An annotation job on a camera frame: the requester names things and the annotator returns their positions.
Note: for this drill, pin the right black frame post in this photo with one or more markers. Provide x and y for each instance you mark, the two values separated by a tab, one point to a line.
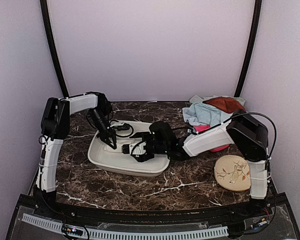
249	48

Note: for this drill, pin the white embroidered towel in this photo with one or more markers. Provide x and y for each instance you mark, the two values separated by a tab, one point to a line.
110	150

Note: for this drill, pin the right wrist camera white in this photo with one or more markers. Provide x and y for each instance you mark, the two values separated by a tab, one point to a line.
129	148

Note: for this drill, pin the white slotted cable duct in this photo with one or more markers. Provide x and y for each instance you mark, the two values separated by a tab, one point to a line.
111	231

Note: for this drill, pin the round floral wooden plate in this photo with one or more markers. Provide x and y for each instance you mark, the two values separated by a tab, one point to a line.
232	172

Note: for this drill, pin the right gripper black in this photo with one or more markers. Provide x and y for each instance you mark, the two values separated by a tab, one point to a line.
142	159

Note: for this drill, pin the pink towel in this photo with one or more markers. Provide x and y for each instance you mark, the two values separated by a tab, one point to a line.
201	128

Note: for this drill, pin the black frame post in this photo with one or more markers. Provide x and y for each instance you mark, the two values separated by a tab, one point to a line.
52	47
249	48

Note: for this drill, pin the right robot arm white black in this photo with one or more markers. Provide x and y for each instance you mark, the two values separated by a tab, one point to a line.
242	129

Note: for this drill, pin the left black frame post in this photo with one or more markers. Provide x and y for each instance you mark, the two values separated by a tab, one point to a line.
52	47

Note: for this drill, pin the white plastic basin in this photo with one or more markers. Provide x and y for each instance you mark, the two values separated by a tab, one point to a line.
125	163

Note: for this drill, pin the black front rail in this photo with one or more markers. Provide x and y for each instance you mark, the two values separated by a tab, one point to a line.
93	216

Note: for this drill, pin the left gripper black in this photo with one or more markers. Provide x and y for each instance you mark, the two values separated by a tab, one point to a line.
106	134

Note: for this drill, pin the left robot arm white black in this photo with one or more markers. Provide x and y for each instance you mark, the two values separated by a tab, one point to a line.
55	127

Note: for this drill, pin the light blue towel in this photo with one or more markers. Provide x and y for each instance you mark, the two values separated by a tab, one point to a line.
204	114

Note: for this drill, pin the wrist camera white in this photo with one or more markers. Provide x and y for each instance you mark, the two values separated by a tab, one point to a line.
129	148
120	126

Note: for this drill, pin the dark red towel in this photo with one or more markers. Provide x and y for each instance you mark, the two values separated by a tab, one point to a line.
225	104

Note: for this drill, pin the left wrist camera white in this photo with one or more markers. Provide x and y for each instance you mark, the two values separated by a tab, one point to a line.
120	126

